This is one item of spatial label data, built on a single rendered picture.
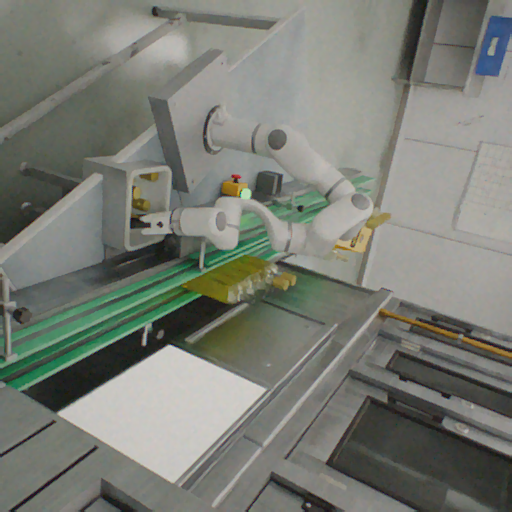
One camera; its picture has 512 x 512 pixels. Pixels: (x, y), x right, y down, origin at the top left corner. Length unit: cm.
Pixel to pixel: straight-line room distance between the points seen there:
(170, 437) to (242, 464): 16
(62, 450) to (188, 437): 57
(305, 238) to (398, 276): 635
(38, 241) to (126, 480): 84
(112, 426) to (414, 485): 66
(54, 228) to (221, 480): 71
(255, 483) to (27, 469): 61
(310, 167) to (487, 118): 586
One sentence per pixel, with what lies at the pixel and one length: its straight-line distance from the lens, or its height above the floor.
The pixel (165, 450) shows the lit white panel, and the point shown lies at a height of 124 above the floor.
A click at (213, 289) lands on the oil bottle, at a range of 148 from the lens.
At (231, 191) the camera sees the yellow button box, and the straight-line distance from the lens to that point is 185.
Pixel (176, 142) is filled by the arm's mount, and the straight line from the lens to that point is 150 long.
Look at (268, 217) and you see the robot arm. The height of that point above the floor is 116.
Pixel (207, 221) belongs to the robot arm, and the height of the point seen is 106.
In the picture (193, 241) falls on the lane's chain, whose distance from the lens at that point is 156.
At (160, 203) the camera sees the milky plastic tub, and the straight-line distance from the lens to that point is 148.
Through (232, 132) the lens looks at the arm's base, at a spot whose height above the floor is 90.
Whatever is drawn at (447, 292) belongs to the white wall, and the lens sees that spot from 758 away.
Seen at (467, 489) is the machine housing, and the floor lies 180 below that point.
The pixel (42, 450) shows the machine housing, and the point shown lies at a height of 136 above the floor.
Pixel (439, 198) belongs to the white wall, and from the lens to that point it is 730.
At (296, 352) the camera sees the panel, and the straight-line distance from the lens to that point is 147.
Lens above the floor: 170
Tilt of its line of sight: 25 degrees down
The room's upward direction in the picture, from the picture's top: 109 degrees clockwise
